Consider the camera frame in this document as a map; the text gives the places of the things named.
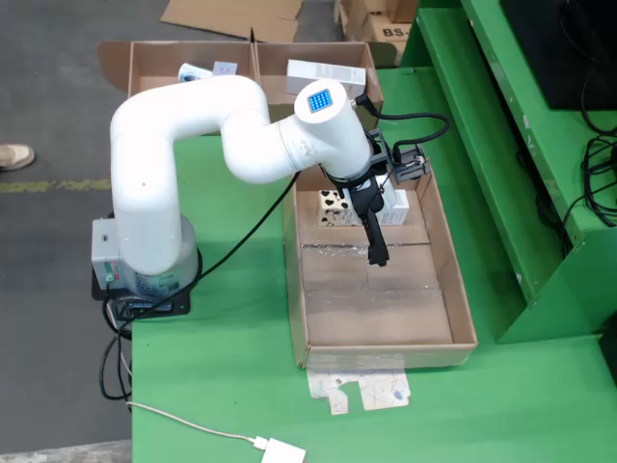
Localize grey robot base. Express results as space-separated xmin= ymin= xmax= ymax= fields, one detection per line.
xmin=91 ymin=214 xmax=203 ymax=296

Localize beige shoe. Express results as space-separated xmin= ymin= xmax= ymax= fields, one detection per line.
xmin=0 ymin=143 xmax=36 ymax=173

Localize green metal shelf unit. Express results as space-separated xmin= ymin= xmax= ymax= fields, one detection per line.
xmin=399 ymin=0 xmax=617 ymax=344

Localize black computer monitor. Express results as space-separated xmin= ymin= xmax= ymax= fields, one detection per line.
xmin=499 ymin=0 xmax=617 ymax=111

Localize shallow cardboard tray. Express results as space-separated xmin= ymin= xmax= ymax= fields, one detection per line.
xmin=282 ymin=158 xmax=479 ymax=370

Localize grey camera bracket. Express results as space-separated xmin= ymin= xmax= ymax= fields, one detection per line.
xmin=365 ymin=127 xmax=401 ymax=184

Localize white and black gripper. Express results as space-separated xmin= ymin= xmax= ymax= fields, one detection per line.
xmin=332 ymin=163 xmax=389 ymax=267

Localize opened cardboard box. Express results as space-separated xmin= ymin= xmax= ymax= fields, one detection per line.
xmin=160 ymin=0 xmax=304 ymax=43

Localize black looped wrist cable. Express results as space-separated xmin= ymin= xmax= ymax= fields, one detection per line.
xmin=355 ymin=94 xmax=452 ymax=160

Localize divided cardboard box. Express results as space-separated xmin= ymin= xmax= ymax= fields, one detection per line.
xmin=95 ymin=40 xmax=401 ymax=125

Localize thin white cable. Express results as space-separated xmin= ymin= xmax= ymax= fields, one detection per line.
xmin=125 ymin=400 xmax=261 ymax=448

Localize black power cables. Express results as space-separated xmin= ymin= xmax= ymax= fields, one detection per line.
xmin=98 ymin=288 xmax=134 ymax=401

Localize plain cardboard box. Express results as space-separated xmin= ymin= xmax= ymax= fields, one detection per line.
xmin=336 ymin=0 xmax=372 ymax=42
xmin=385 ymin=0 xmax=420 ymax=24

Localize white power adapter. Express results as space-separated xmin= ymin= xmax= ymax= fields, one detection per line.
xmin=254 ymin=435 xmax=308 ymax=463

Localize black cable bundle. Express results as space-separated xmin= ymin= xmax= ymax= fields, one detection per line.
xmin=534 ymin=62 xmax=617 ymax=257

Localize cardboard box printed BS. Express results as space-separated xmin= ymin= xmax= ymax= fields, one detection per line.
xmin=361 ymin=12 xmax=415 ymax=44

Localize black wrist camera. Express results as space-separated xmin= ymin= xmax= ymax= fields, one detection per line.
xmin=392 ymin=144 xmax=430 ymax=187

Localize white product box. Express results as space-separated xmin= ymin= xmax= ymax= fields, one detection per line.
xmin=286 ymin=58 xmax=367 ymax=97

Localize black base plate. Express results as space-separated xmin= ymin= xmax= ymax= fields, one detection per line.
xmin=91 ymin=264 xmax=192 ymax=320

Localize cow print carton box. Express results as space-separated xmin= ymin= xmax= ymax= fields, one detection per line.
xmin=316 ymin=189 xmax=411 ymax=228

